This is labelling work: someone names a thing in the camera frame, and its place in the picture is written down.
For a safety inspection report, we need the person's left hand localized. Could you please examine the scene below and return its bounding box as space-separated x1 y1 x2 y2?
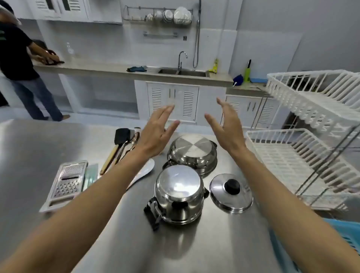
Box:
134 104 181 159

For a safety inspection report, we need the person's right hand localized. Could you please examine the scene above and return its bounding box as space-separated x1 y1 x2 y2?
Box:
204 97 248 155

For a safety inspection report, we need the steel spoon with black handle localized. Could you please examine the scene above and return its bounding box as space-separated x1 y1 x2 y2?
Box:
119 131 141 164

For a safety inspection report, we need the steel turner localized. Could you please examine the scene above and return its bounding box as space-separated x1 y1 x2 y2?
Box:
114 129 136 165

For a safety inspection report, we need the black spatula with wooden handle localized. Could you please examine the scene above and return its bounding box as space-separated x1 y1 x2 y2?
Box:
100 128 131 176

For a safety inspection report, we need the white rice spoon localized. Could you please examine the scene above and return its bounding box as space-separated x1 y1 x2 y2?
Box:
126 158 156 191

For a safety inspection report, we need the wide steel pan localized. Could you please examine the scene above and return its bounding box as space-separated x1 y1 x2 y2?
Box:
162 133 219 178

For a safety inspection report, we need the small steel pot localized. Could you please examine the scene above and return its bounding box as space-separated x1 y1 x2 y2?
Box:
144 165 210 232

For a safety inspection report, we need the steel lid with black knob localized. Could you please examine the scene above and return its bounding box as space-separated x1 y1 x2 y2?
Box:
209 173 254 214

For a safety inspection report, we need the teal silicone spatula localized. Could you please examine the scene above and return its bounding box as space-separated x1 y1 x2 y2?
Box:
83 163 99 192

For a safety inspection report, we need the white two-tier dish rack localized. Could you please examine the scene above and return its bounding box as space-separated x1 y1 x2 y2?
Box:
245 69 360 212

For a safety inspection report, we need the steel grater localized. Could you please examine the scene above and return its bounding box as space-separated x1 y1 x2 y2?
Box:
39 160 89 213

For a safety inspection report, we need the blue plastic basket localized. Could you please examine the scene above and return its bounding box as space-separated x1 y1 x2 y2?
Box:
270 218 360 273

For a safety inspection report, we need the person's left forearm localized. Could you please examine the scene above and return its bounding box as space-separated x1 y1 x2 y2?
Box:
0 147 161 273

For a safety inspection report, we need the person's right forearm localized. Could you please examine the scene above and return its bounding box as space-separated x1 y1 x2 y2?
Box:
229 146 360 273

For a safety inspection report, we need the grey kitchen counter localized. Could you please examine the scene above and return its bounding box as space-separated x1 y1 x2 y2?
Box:
226 83 268 98
32 60 234 88

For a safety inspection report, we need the white louvred cabinet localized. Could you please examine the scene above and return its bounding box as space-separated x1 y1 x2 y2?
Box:
134 80 227 126
225 95 292 131

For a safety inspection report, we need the steel double sink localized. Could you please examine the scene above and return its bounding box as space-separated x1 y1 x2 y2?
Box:
157 67 210 78

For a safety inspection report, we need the chrome faucet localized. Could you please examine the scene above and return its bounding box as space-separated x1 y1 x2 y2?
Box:
177 51 188 71

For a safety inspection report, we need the chrome towel bar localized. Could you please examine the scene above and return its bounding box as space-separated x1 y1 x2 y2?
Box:
142 31 179 39

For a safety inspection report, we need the stack of white plates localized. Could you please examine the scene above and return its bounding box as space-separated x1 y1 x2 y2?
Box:
173 6 193 25

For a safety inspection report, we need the white upper cabinet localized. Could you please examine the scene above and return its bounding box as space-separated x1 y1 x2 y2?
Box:
27 0 123 25

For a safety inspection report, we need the shower head with hose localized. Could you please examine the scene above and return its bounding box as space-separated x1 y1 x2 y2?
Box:
192 0 202 69

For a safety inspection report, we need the wire wall dish rack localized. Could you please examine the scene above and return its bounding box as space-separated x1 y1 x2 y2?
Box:
123 5 194 28

